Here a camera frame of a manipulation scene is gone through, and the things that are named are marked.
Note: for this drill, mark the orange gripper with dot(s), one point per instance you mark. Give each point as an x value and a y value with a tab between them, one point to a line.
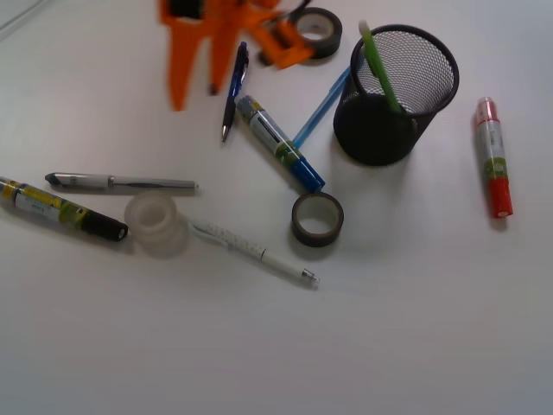
187	22

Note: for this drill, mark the dark blue click pen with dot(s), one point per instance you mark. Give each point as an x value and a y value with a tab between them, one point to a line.
237	80

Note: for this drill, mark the light blue pen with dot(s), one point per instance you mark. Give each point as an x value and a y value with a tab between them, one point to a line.
334	92

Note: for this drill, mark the blue cap marker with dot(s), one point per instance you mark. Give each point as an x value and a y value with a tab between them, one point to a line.
280	146

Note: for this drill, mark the green pen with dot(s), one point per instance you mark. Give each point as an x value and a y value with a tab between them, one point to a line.
376	65

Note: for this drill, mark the white dotted pen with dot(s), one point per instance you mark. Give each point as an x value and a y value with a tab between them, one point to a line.
255	251

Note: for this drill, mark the silver grey pen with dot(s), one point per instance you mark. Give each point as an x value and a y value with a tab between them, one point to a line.
117	185

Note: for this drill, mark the black mesh pen holder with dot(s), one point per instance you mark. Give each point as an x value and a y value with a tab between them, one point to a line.
400	78

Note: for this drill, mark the black tape roll far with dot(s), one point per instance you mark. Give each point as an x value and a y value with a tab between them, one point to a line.
321	30

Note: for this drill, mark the black tape roll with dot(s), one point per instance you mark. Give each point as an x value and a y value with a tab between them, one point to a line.
317	219
321	30

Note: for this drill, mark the clear tape roll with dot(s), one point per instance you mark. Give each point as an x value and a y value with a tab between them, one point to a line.
156	225

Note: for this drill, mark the black tape roll near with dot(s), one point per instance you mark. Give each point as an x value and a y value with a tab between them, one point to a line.
317	219

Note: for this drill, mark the black cap marker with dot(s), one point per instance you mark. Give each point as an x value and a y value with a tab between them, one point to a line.
52	207

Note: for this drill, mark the red cap marker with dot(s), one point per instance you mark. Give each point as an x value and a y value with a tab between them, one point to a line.
489	132

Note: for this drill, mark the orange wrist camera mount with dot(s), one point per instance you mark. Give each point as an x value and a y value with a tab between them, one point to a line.
281	44

